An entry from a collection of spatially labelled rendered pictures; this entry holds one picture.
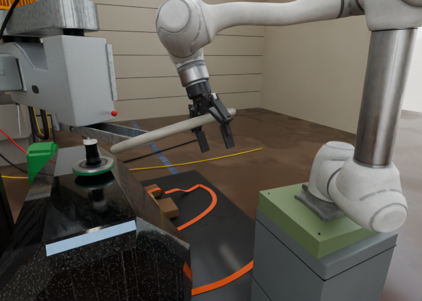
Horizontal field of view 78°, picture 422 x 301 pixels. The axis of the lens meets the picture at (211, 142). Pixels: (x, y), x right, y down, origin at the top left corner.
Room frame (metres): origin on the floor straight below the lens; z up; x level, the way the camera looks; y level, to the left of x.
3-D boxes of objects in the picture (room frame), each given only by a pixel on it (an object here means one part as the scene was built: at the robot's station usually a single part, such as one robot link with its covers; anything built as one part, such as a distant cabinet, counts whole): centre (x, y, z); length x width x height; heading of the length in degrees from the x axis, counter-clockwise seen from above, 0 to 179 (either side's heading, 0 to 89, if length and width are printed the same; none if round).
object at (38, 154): (2.58, 1.79, 0.43); 0.35 x 0.35 x 0.87; 13
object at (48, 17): (1.57, 0.94, 1.62); 0.96 x 0.25 x 0.17; 53
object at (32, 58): (1.61, 0.97, 1.31); 0.74 x 0.23 x 0.49; 53
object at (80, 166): (1.36, 0.66, 0.88); 0.21 x 0.21 x 0.01
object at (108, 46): (1.41, 0.54, 1.37); 0.08 x 0.03 x 0.28; 53
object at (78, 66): (1.41, 0.73, 1.32); 0.36 x 0.22 x 0.45; 53
